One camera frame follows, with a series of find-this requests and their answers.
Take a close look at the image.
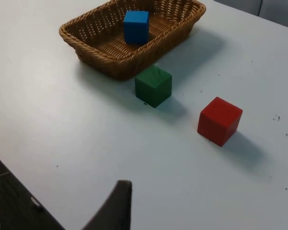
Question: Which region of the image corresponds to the pale brown wicker basket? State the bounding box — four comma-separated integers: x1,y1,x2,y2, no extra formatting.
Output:
58,0,207,81

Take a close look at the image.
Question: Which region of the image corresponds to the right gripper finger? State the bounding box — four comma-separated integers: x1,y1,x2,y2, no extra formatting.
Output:
81,180,133,230

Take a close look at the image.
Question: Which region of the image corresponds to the green cube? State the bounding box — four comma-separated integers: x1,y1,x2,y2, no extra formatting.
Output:
134,65,173,109

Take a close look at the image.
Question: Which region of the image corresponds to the red cube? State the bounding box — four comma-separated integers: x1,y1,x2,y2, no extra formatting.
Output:
197,96,243,148

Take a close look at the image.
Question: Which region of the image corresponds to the blue cube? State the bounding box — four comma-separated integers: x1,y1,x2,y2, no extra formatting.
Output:
123,10,150,45

